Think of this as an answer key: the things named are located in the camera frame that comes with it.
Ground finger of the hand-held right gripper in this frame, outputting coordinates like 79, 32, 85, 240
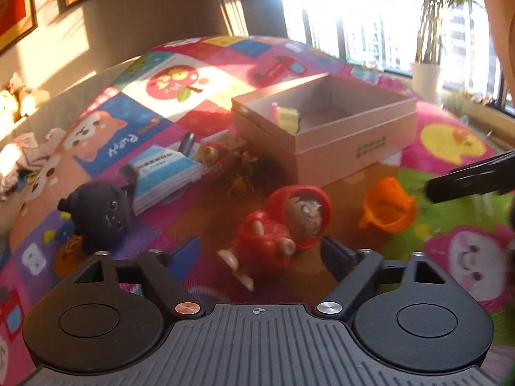
426, 151, 515, 204

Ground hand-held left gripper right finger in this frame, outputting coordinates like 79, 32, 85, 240
316, 236, 448, 316

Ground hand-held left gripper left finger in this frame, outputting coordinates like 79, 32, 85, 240
72, 236, 204, 317

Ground orange plastic cup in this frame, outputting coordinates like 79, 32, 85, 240
358, 177, 418, 233

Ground red hooded doll toy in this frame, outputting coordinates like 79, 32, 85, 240
217, 185, 334, 291

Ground blue tissue packet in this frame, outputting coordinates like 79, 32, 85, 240
128, 148, 211, 215

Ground dark pen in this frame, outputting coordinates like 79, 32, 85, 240
179, 132, 197, 160

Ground pink cardboard box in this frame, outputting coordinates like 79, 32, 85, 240
231, 73, 418, 186

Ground black plush toy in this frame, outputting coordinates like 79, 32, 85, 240
57, 180, 136, 255

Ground small wooden figure toy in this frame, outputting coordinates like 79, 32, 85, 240
195, 136, 247, 178

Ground white plant pot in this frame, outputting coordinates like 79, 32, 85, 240
410, 62, 442, 102

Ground dark fuzzy toy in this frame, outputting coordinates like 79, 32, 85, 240
219, 154, 291, 200

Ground yellow sponge block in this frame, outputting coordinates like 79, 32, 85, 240
277, 106, 302, 134

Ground green potted palm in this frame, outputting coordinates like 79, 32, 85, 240
414, 0, 485, 66

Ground colourful printed blanket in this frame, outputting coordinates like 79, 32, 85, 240
0, 35, 515, 386

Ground pile of light cloths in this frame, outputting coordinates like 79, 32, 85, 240
0, 128, 67, 201

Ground pale plush toys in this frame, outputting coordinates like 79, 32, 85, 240
0, 71, 51, 126

